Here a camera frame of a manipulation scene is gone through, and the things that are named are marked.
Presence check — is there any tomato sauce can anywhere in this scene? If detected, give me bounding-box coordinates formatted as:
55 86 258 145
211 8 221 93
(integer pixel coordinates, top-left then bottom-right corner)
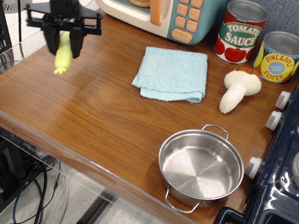
214 0 268 64

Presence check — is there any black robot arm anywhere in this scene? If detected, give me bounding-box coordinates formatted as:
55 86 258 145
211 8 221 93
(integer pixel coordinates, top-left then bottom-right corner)
25 0 103 58

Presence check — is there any silver metal pot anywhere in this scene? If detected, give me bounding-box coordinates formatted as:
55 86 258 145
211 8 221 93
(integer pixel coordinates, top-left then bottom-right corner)
158 124 245 214

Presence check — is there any pineapple slices can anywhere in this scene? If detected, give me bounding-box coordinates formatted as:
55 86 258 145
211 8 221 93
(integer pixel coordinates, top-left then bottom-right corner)
253 31 299 83

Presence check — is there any blue cable under table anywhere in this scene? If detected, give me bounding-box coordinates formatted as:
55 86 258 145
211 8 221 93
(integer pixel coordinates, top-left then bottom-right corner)
10 159 51 224

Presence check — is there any white stove knob lower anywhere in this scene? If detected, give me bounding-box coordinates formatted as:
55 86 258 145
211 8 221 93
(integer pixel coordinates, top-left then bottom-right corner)
245 157 263 179

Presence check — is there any white stove knob middle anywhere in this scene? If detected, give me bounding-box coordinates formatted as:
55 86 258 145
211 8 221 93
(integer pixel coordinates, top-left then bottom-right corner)
266 111 282 131

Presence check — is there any teal toy microwave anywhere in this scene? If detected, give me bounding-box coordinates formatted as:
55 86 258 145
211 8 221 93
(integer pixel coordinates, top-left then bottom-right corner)
96 0 226 45

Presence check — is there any light blue folded cloth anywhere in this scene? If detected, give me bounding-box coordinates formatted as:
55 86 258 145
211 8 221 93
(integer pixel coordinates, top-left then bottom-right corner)
132 46 208 103

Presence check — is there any white stove knob upper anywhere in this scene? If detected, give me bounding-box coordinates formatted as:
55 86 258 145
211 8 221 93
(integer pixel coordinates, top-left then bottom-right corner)
275 91 291 110

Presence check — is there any white stove knob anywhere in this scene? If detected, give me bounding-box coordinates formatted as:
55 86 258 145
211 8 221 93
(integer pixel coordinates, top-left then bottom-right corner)
266 111 282 131
275 91 291 110
245 157 263 179

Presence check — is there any white plush mushroom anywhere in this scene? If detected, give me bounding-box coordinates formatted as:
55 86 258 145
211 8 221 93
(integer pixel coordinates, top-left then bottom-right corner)
219 67 262 114

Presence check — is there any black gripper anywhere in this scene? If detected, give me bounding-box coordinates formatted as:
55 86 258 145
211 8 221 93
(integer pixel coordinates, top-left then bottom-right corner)
25 0 103 58

